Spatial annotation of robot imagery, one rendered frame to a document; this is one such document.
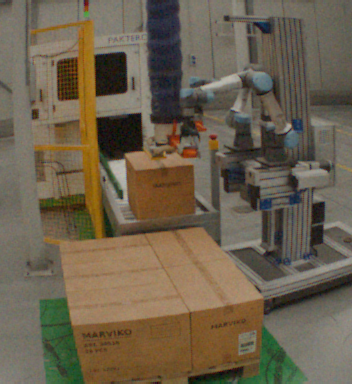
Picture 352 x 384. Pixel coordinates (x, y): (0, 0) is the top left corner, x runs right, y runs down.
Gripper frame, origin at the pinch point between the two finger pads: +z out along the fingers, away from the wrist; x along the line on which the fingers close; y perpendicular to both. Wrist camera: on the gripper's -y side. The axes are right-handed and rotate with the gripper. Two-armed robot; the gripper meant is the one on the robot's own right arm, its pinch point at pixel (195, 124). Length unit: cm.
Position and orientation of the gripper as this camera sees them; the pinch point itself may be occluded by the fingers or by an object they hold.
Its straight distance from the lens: 403.0
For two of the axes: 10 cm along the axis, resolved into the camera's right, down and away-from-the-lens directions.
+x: 9.8, -1.0, 1.8
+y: 2.0, 2.7, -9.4
